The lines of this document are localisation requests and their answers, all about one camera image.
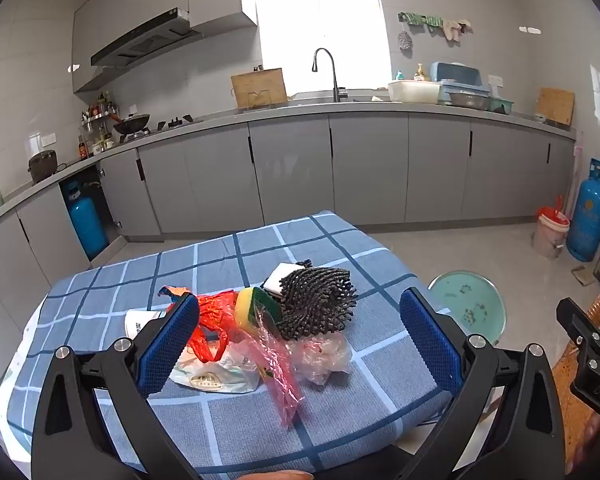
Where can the rack of seasoning bottles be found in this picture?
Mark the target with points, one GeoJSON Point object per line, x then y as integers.
{"type": "Point", "coordinates": [97, 130]}

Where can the black range hood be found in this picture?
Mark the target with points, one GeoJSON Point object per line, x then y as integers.
{"type": "Point", "coordinates": [145, 40]}

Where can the bright window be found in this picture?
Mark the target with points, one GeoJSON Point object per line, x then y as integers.
{"type": "Point", "coordinates": [320, 20]}

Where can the yellow soap bottle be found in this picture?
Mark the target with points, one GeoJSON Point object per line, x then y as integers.
{"type": "Point", "coordinates": [419, 74]}

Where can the bucket with red liner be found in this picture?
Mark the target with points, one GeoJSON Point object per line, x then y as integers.
{"type": "Point", "coordinates": [550, 232]}

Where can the yellow green scouring sponge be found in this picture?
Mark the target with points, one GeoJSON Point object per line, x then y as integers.
{"type": "Point", "coordinates": [247, 310]}

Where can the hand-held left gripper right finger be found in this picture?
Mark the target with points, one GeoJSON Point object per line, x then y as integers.
{"type": "Point", "coordinates": [427, 335]}

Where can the dark brown pot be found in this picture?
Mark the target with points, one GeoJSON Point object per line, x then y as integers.
{"type": "Point", "coordinates": [44, 167]}

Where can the brown wooden cutting board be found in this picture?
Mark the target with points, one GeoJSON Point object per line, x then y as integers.
{"type": "Point", "coordinates": [260, 85]}

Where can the black gooseneck faucet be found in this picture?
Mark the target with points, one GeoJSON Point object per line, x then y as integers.
{"type": "Point", "coordinates": [336, 85]}

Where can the red printed snack packet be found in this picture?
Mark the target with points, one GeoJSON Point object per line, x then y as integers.
{"type": "Point", "coordinates": [217, 310]}

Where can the metal bowl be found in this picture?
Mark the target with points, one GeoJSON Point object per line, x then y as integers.
{"type": "Point", "coordinates": [469, 100]}

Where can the green plastic basket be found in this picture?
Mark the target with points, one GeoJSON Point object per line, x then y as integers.
{"type": "Point", "coordinates": [501, 105]}

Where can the blue dish rack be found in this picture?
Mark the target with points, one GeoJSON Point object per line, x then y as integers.
{"type": "Point", "coordinates": [455, 72]}

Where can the black wok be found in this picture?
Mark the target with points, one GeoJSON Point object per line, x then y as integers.
{"type": "Point", "coordinates": [132, 124]}

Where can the pink plastic wrapper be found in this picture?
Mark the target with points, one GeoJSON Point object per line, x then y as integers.
{"type": "Point", "coordinates": [280, 375]}

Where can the white plastic basin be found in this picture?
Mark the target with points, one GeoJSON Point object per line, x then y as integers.
{"type": "Point", "coordinates": [414, 91]}

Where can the grey hanging duster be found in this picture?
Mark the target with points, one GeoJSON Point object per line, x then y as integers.
{"type": "Point", "coordinates": [404, 41]}

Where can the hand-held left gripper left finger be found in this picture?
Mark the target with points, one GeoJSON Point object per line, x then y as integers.
{"type": "Point", "coordinates": [172, 340]}

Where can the wooden woven chair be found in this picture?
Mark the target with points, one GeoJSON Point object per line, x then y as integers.
{"type": "Point", "coordinates": [562, 380]}

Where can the clear crumpled plastic bag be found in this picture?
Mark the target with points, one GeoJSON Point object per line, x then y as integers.
{"type": "Point", "coordinates": [325, 357]}

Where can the blue plaid tablecloth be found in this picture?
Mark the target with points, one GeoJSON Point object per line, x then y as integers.
{"type": "Point", "coordinates": [330, 260]}

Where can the person's right hand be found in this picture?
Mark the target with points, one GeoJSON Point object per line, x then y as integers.
{"type": "Point", "coordinates": [582, 445]}

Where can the grey wall cabinet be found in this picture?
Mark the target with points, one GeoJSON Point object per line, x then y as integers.
{"type": "Point", "coordinates": [130, 5]}

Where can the white foam sponge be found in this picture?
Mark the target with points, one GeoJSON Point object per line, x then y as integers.
{"type": "Point", "coordinates": [280, 277]}

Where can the blue gas cylinder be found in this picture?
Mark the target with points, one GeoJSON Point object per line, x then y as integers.
{"type": "Point", "coordinates": [86, 220]}
{"type": "Point", "coordinates": [589, 215]}

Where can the grey kitchen base cabinets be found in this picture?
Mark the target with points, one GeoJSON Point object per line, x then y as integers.
{"type": "Point", "coordinates": [290, 170]}

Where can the white printed plastic bag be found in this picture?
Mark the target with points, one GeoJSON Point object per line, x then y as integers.
{"type": "Point", "coordinates": [220, 377]}

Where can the beige hanging gloves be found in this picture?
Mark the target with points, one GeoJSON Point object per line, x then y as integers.
{"type": "Point", "coordinates": [455, 29]}

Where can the white wall socket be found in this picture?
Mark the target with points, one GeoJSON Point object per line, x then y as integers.
{"type": "Point", "coordinates": [50, 139]}

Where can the orange blue foil wrapper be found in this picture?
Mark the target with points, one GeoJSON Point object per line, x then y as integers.
{"type": "Point", "coordinates": [172, 294]}

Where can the black chenille cleaning mitt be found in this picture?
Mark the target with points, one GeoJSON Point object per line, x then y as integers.
{"type": "Point", "coordinates": [315, 300]}

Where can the green hanging cloth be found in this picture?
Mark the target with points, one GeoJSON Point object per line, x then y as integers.
{"type": "Point", "coordinates": [422, 19]}

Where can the light wooden cutting board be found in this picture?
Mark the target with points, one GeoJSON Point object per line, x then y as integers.
{"type": "Point", "coordinates": [555, 105]}

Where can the gas stove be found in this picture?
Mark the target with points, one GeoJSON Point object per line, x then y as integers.
{"type": "Point", "coordinates": [175, 124]}

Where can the white wall hooks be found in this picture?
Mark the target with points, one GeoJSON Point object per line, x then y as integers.
{"type": "Point", "coordinates": [530, 30]}

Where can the white paper cup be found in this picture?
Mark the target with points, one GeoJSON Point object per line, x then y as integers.
{"type": "Point", "coordinates": [142, 322]}

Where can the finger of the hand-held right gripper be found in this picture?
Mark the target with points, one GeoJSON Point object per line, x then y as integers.
{"type": "Point", "coordinates": [587, 365]}

